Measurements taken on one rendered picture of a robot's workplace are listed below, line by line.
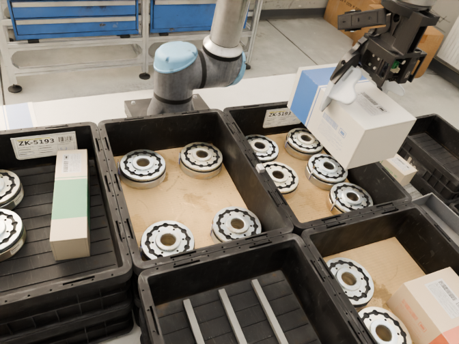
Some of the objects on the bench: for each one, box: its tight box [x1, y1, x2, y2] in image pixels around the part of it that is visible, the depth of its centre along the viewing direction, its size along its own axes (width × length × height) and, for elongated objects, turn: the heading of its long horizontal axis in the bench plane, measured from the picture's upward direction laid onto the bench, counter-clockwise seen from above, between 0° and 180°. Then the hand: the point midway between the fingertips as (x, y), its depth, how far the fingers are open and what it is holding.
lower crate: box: [0, 285, 134, 344], centre depth 79 cm, size 40×30×12 cm
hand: (349, 104), depth 72 cm, fingers closed on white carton, 14 cm apart
